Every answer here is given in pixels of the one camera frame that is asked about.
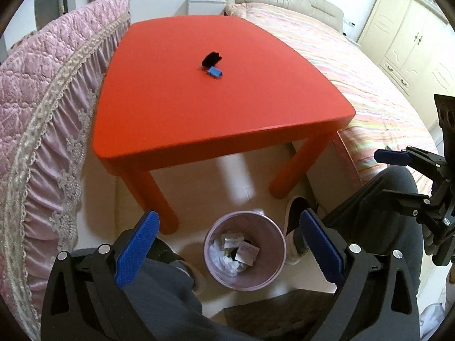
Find pink quilted sofa cover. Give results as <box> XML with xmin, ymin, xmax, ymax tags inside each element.
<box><xmin>0</xmin><ymin>0</ymin><xmax>132</xmax><ymax>332</ymax></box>

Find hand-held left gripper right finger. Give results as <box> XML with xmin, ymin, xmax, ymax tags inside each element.
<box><xmin>300</xmin><ymin>209</ymin><xmax>422</xmax><ymax>341</ymax></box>

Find person's left black shoe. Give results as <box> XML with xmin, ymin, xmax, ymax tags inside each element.
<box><xmin>151</xmin><ymin>237</ymin><xmax>208</xmax><ymax>295</ymax></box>

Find purple paper packet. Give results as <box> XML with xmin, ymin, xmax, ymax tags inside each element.
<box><xmin>235</xmin><ymin>243</ymin><xmax>259</xmax><ymax>266</ymax></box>

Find person's right shoe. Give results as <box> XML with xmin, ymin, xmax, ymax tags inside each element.
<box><xmin>284</xmin><ymin>196</ymin><xmax>315</xmax><ymax>266</ymax></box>

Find cream wardrobe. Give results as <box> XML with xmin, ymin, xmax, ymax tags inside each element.
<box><xmin>357</xmin><ymin>0</ymin><xmax>455</xmax><ymax>133</ymax></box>

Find white nightstand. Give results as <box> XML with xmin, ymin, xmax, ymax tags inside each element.
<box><xmin>186</xmin><ymin>0</ymin><xmax>228</xmax><ymax>17</ymax></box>

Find person's left leg grey pants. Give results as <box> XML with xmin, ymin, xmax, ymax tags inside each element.
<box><xmin>140</xmin><ymin>237</ymin><xmax>249</xmax><ymax>341</ymax></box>

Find red table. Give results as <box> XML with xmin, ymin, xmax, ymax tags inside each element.
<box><xmin>93</xmin><ymin>15</ymin><xmax>356</xmax><ymax>235</ymax></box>

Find white printed cardboard box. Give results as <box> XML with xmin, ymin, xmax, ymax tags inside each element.
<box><xmin>222</xmin><ymin>232</ymin><xmax>247</xmax><ymax>251</ymax></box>

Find white cloth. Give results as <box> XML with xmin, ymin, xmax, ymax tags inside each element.
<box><xmin>419</xmin><ymin>303</ymin><xmax>446</xmax><ymax>329</ymax></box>

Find white tissue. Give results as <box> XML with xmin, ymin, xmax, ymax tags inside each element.
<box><xmin>208</xmin><ymin>243</ymin><xmax>243</xmax><ymax>275</ymax></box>

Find striped bed blanket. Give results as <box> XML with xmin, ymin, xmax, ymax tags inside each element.
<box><xmin>224</xmin><ymin>2</ymin><xmax>442</xmax><ymax>193</ymax></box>

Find pink trash bin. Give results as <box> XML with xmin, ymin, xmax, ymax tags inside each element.
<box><xmin>204</xmin><ymin>211</ymin><xmax>287</xmax><ymax>290</ymax></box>

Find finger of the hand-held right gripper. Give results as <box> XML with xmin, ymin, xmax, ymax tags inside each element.
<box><xmin>375</xmin><ymin>145</ymin><xmax>449</xmax><ymax>182</ymax></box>
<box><xmin>382</xmin><ymin>189</ymin><xmax>432</xmax><ymax>218</ymax></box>

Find dark framed window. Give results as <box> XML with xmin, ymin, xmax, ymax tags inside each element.
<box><xmin>0</xmin><ymin>0</ymin><xmax>70</xmax><ymax>55</ymax></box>

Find black hair clip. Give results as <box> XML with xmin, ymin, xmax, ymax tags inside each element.
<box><xmin>200</xmin><ymin>52</ymin><xmax>223</xmax><ymax>69</ymax></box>

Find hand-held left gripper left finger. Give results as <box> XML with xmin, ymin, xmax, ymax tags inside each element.
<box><xmin>41</xmin><ymin>209</ymin><xmax>160</xmax><ymax>341</ymax></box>

